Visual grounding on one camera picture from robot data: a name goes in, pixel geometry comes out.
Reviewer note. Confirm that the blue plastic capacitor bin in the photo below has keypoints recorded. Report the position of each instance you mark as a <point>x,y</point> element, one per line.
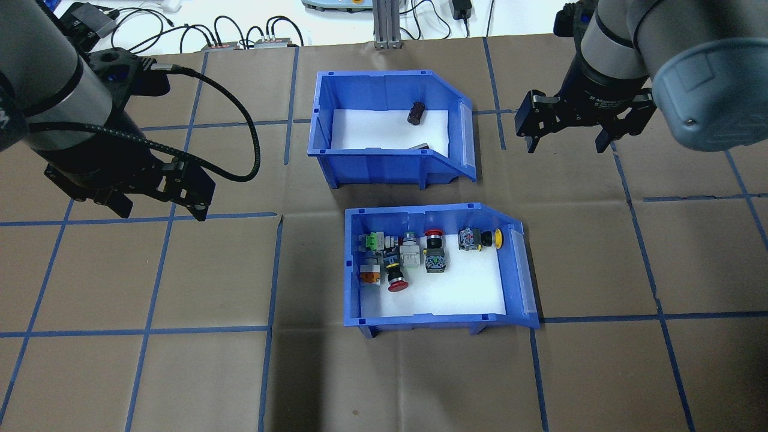
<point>384,90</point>

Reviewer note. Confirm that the blue plastic switch bin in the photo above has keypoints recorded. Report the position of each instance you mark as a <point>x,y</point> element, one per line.
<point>420,321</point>

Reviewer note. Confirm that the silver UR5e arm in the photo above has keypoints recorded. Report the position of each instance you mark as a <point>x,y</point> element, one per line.
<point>36,54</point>
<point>708,78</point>

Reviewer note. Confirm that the small grey red-labelled box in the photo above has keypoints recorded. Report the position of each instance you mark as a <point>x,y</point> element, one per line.
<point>273,42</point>
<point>220,45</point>

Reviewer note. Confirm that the black plug adapter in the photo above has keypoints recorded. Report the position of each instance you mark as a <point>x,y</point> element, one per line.
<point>461,8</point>

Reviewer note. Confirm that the black power brick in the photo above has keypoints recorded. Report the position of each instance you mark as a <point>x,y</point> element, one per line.
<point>90,19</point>

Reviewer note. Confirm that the white foam liner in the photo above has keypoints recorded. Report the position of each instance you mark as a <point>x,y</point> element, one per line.
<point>456,288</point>
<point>372,129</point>

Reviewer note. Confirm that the small white device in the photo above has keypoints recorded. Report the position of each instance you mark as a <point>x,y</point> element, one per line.
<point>169,5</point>

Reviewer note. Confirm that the red mushroom push button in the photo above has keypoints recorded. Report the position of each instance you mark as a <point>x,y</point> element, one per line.
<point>397,282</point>

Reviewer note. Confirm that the teal grey pendant device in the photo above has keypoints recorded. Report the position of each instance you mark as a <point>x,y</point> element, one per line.
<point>336,5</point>

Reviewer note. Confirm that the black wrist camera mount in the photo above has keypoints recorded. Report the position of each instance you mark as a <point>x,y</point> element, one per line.
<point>570,21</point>
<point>120,72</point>

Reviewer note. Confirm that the yellow push button switch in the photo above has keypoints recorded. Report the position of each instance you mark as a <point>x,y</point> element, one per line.
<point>480,239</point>

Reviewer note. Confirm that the aluminium profile post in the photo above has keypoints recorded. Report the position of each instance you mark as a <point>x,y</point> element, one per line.
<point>387,24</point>

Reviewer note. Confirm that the black switch with red button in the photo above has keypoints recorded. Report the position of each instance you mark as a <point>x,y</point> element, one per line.
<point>434,261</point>

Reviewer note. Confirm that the white push button switch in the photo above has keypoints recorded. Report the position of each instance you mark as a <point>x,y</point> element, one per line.
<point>410,255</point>

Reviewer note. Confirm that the green white switch block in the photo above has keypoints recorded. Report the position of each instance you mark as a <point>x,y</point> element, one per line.
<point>375,241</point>

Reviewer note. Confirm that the orange push button switch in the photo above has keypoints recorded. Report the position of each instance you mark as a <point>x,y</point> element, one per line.
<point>369,276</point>

